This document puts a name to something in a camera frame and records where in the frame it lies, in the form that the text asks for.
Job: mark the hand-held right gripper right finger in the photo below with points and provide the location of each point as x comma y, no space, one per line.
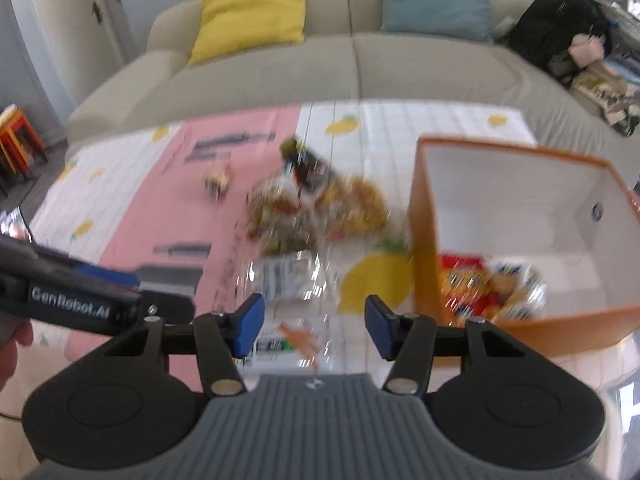
376,325

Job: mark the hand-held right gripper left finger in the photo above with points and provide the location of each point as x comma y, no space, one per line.
251,322

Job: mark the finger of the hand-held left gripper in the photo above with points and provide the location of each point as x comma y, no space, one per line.
107,274
170,305

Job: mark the small clear snack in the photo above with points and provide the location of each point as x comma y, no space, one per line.
219,181

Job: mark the orange storage box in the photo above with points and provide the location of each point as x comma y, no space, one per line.
530,220

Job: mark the person's left hand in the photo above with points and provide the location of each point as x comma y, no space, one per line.
12,355

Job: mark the clear packet with orange pieces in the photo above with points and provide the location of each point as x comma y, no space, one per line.
295,342

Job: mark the clear white snack packet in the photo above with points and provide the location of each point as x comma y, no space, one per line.
287,277

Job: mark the pink white printed tablecloth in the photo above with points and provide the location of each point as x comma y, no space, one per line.
150,195

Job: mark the red snack packet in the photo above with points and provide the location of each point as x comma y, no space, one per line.
462,285

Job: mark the clear packet green snack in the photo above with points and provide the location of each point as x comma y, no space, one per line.
277,210

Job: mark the clear yellow snack packet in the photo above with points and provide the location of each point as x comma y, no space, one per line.
517,287

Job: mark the red and yellow stool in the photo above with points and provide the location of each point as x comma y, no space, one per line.
17,135

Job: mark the black snack packet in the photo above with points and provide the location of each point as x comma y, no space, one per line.
307,165

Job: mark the white door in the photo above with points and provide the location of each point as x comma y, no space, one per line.
70,30

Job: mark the beige sofa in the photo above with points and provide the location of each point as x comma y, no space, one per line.
400,70

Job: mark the yellow cushion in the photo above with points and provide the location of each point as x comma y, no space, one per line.
250,15

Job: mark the pile of printed papers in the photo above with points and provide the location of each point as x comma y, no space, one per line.
607,97

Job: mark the light blue cushion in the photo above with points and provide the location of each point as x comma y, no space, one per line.
435,0

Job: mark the black backpack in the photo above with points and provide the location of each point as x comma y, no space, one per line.
555,30

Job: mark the white pink bag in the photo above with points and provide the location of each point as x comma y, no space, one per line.
586,50

